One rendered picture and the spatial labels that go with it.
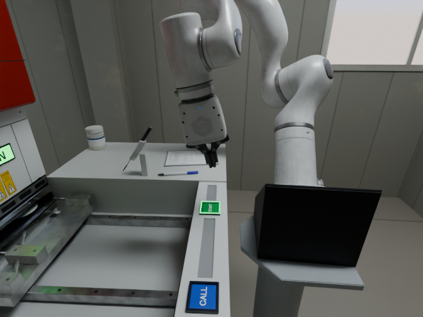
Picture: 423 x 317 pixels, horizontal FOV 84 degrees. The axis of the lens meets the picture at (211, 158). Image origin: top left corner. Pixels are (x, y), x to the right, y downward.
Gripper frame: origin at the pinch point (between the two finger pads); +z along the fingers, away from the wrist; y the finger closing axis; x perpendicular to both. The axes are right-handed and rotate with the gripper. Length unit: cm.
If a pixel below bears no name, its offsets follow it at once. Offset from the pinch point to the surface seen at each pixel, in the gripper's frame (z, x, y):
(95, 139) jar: -1, 40, -53
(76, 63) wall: -42, 170, -124
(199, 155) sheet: 13.0, 35.0, -9.5
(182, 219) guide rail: 23.8, 8.5, -15.4
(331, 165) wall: 99, 160, 93
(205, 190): 14.7, 9.7, -5.5
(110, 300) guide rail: 22.9, -19.0, -28.0
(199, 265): 15.3, -18.7, -4.9
